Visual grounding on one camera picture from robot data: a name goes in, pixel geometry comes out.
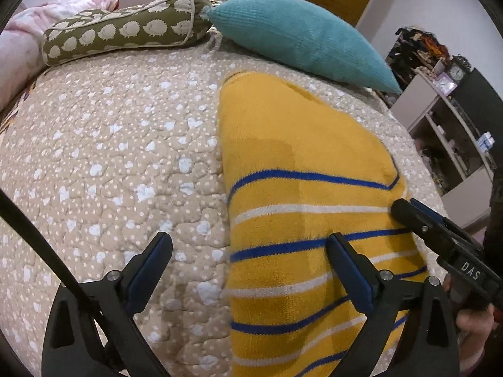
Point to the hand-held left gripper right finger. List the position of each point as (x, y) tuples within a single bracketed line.
[(349, 271)]

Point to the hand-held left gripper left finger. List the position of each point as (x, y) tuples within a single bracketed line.
[(151, 267)]

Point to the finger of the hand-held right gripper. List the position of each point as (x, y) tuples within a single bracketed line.
[(408, 216), (448, 227)]

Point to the yellow striped knit sweater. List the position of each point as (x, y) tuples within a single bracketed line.
[(294, 157)]

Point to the person's right hand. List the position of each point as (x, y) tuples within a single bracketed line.
[(473, 326)]

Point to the small blue white boxes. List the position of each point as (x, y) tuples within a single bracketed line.
[(486, 141)]

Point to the white shelf unit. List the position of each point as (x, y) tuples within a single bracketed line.
[(416, 98)]

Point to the beige quilted blanket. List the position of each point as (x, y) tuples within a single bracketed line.
[(118, 145)]

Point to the black cabinet panel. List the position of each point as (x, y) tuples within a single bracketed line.
[(483, 102)]

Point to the small round clock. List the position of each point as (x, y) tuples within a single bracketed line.
[(456, 72)]

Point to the dark clutter pile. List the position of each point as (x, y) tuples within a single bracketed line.
[(416, 47)]

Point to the teal ribbed pillow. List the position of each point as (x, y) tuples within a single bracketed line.
[(298, 35)]

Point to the green patterned pillow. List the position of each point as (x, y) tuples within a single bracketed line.
[(118, 31)]

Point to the pink floral duvet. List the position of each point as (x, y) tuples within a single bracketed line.
[(23, 27)]

